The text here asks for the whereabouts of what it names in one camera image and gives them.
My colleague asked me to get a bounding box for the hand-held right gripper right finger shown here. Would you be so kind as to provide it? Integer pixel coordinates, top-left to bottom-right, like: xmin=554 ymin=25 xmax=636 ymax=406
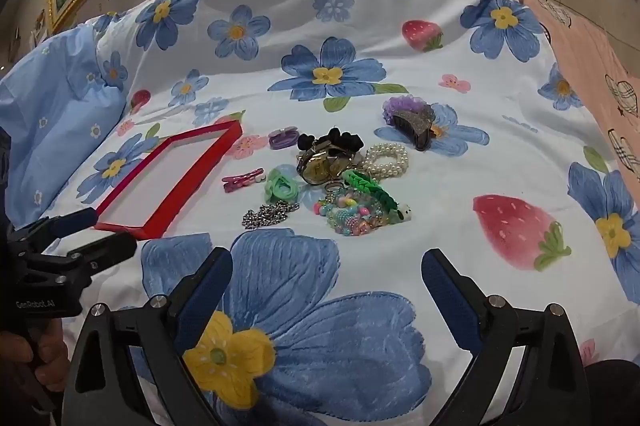
xmin=421 ymin=249 xmax=592 ymax=426

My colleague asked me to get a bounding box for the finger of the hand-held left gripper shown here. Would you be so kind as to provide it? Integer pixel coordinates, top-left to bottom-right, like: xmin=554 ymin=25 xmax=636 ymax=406
xmin=27 ymin=232 xmax=138 ymax=288
xmin=7 ymin=207 xmax=99 ymax=252

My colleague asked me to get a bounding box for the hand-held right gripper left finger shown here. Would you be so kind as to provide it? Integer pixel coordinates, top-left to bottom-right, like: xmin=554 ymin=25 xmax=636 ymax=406
xmin=61 ymin=247 xmax=234 ymax=426

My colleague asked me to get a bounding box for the red shallow box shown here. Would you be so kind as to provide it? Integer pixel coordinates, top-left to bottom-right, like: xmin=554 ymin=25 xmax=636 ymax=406
xmin=94 ymin=118 xmax=244 ymax=240

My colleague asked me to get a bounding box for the silver chain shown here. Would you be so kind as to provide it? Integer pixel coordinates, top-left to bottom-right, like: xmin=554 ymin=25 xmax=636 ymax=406
xmin=242 ymin=200 xmax=301 ymax=230

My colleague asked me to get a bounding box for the pink hair clip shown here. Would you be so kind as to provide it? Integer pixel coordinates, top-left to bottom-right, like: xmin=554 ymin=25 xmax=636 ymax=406
xmin=222 ymin=167 xmax=266 ymax=195

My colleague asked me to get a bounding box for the colourful bead bracelet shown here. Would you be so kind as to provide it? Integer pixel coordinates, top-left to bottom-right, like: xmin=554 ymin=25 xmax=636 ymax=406
xmin=314 ymin=187 xmax=387 ymax=238

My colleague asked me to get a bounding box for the light green hair tie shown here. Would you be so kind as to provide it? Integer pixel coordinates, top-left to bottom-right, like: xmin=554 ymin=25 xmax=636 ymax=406
xmin=264 ymin=165 xmax=302 ymax=203

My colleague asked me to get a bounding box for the green braided bracelet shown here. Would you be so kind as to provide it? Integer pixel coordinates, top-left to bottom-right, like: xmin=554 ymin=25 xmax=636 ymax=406
xmin=342 ymin=169 xmax=414 ymax=224

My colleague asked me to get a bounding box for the black fluffy hair tie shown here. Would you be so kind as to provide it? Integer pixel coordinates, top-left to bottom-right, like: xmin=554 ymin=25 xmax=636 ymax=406
xmin=298 ymin=129 xmax=364 ymax=153

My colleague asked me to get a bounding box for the person's left hand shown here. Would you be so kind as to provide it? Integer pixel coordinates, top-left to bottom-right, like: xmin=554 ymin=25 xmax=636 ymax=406
xmin=0 ymin=316 xmax=69 ymax=394

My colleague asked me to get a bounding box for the light blue flowered pillow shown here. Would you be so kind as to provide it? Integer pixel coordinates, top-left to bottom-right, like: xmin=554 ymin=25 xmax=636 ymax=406
xmin=0 ymin=25 xmax=132 ymax=227

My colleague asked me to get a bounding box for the gold wrist watch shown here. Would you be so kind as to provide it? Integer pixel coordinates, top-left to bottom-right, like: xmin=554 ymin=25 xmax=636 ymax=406
xmin=296 ymin=145 xmax=348 ymax=186

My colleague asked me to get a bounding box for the glittery dark hair claw clip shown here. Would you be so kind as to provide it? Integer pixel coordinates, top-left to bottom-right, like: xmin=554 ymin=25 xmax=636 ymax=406
xmin=391 ymin=105 xmax=437 ymax=152

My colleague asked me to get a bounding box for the purple ruffled scrunchie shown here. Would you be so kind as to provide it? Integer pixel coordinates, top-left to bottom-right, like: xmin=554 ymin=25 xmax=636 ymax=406
xmin=382 ymin=95 xmax=427 ymax=128

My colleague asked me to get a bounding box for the floral strawberry bed sheet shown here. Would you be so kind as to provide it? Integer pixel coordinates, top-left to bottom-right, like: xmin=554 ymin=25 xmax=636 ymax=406
xmin=75 ymin=0 xmax=640 ymax=426

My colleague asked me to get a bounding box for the pink printed cloth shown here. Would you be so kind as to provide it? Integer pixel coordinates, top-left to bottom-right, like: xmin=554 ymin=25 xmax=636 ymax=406
xmin=511 ymin=0 xmax=640 ymax=184

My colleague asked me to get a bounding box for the white pearl bracelet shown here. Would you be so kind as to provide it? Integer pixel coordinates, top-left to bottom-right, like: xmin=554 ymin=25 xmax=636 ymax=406
xmin=361 ymin=143 xmax=412 ymax=180

